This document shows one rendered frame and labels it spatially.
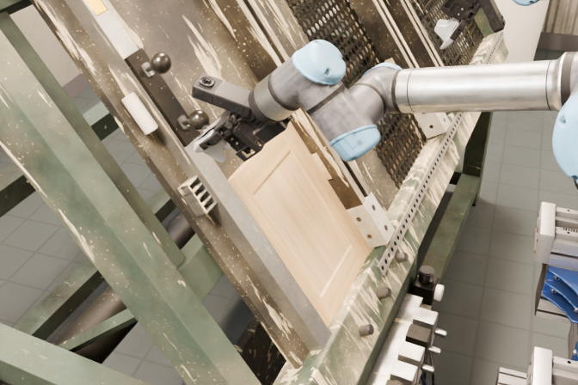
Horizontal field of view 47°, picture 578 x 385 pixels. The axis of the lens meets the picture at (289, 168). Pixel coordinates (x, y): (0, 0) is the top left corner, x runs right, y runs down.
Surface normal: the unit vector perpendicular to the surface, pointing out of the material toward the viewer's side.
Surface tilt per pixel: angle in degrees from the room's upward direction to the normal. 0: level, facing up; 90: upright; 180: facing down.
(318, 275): 56
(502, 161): 0
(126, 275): 90
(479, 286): 0
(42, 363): 0
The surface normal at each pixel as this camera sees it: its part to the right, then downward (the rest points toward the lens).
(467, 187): -0.03, -0.83
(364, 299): 0.74, -0.28
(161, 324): -0.43, 0.51
